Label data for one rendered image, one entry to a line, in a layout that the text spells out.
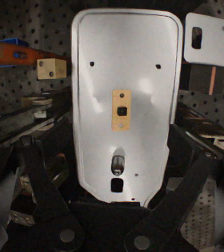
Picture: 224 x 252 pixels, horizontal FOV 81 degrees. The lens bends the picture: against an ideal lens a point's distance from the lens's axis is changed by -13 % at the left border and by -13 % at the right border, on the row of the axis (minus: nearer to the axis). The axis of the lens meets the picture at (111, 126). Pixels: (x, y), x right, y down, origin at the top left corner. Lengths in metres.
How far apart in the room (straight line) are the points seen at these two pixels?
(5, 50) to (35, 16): 0.53
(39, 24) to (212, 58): 0.63
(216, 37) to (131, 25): 0.17
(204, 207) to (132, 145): 0.81
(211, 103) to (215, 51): 0.39
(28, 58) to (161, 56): 0.24
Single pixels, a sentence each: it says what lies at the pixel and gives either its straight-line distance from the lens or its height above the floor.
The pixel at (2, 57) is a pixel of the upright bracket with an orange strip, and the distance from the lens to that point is 0.23.
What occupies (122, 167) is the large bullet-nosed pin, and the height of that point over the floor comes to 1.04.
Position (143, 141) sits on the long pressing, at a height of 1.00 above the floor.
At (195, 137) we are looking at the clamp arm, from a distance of 0.32.
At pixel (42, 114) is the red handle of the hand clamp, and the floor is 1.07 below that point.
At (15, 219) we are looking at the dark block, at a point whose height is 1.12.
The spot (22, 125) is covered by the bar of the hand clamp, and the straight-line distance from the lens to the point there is 0.25.
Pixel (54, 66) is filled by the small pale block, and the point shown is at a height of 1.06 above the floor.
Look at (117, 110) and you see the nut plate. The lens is 0.30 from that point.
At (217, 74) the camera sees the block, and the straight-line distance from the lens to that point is 0.39.
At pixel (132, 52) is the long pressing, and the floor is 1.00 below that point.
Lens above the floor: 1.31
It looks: 70 degrees down
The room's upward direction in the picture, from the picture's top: 167 degrees counter-clockwise
